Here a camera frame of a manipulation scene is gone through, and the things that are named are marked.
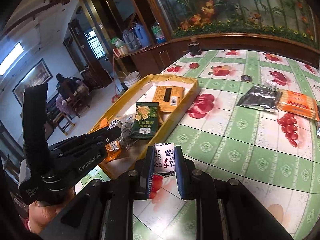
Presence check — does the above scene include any person's left hand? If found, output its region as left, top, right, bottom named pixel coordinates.
left=28, top=186, right=77, bottom=232

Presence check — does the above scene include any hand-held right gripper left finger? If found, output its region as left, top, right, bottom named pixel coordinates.
left=40, top=145, right=155, bottom=240

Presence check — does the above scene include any orange packet with dark window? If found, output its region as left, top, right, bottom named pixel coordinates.
left=153, top=85, right=185, bottom=112

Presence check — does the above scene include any plain orange snack packet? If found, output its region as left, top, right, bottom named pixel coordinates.
left=100, top=140, right=123, bottom=164

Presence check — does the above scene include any orange soda cracker pack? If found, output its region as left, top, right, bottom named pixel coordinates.
left=277, top=90, right=320, bottom=122

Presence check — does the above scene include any barred window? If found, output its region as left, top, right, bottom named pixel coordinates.
left=84, top=30, right=107, bottom=59

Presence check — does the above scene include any dark green snack packet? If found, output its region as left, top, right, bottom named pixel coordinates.
left=130, top=102, right=160, bottom=140

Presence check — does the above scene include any yellow cardboard tray box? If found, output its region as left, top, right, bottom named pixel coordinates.
left=89, top=74, right=200, bottom=178

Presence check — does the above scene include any green and white bag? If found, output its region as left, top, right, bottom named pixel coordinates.
left=110, top=37, right=124, bottom=49

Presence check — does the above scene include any white plastic bucket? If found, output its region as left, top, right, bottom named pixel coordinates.
left=124, top=71, right=140, bottom=87

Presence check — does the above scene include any dark silver foil packet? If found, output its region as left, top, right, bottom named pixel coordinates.
left=237, top=84, right=283, bottom=112

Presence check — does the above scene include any wooden sideboard cabinet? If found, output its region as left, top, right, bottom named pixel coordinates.
left=114, top=34, right=320, bottom=80

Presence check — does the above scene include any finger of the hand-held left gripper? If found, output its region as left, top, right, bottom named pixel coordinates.
left=49, top=127, right=123, bottom=153
left=56, top=140, right=112, bottom=160

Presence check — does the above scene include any green fruit-print tablecloth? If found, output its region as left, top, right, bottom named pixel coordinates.
left=75, top=49, right=320, bottom=240

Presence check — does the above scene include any clear grey snack packet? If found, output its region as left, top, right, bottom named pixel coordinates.
left=110, top=116, right=137, bottom=148

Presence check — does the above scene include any grey thermos flask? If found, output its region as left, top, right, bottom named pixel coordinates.
left=122, top=29, right=137, bottom=50

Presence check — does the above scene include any wooden chair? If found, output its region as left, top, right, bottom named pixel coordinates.
left=61, top=80, right=90, bottom=119

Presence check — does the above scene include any yellow-legged stool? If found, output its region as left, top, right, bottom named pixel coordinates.
left=54, top=112, right=75, bottom=133

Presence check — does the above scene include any red broom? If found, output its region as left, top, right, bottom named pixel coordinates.
left=110, top=55, right=122, bottom=103

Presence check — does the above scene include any ceiling light panel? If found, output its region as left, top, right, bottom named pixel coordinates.
left=0, top=42, right=23, bottom=75

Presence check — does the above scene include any orange carton box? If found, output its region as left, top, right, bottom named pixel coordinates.
left=114, top=47, right=129, bottom=58

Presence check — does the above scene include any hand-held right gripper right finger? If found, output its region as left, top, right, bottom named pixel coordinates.
left=174, top=145, right=294, bottom=240

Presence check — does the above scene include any glass flower display cabinet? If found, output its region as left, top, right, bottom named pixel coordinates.
left=142, top=0, right=320, bottom=49

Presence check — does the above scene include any blue thermos flask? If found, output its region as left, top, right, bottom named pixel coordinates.
left=134, top=23, right=150, bottom=48

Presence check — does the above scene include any dark glass jar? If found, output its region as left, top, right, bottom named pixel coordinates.
left=187, top=37, right=202, bottom=56

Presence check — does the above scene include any framed wall picture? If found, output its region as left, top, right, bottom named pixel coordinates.
left=12, top=59, right=53, bottom=100

